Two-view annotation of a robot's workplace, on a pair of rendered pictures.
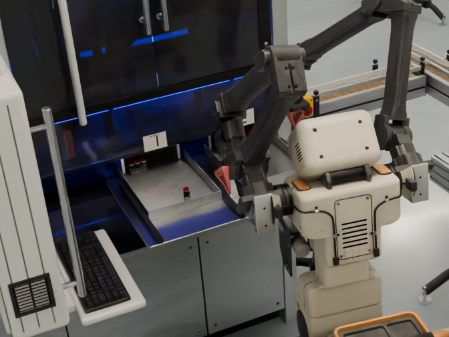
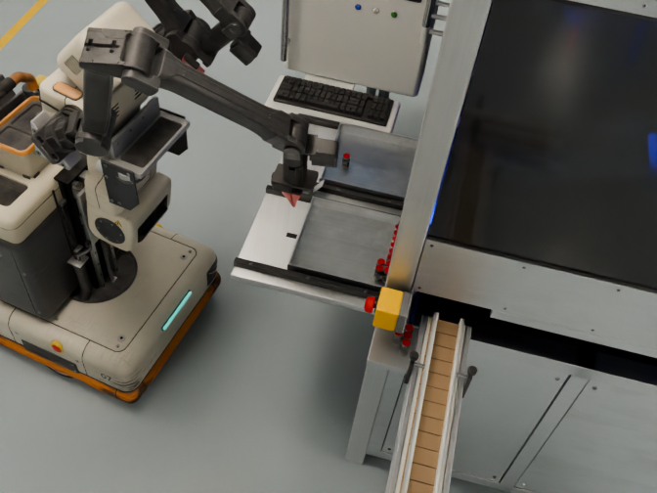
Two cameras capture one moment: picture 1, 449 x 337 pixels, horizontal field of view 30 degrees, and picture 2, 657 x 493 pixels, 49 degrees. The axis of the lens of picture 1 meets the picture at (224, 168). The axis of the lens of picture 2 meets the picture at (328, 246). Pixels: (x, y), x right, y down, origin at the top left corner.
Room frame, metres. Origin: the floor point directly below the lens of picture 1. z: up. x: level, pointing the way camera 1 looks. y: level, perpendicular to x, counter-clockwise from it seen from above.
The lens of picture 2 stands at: (3.20, -1.26, 2.37)
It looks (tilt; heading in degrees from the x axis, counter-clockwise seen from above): 50 degrees down; 120
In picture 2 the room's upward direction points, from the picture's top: 7 degrees clockwise
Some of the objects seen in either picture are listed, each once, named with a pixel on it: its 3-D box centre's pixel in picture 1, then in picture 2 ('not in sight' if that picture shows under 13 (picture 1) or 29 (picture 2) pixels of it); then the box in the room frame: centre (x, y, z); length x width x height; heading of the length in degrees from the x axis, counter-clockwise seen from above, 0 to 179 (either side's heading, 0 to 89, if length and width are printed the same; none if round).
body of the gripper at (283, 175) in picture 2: (294, 95); (294, 170); (2.50, -0.25, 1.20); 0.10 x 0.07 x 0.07; 22
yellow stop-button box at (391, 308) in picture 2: (301, 105); (390, 309); (2.84, -0.30, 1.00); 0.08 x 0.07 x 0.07; 22
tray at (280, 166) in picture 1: (255, 158); (360, 246); (2.64, -0.11, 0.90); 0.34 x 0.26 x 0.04; 22
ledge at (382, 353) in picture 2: not in sight; (399, 347); (2.88, -0.30, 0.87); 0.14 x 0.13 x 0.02; 22
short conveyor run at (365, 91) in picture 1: (347, 92); (425, 448); (3.08, -0.52, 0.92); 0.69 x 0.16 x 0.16; 112
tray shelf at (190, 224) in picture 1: (221, 185); (348, 205); (2.51, 0.02, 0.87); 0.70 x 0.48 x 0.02; 112
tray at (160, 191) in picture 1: (168, 182); (383, 165); (2.51, 0.20, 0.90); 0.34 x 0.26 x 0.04; 22
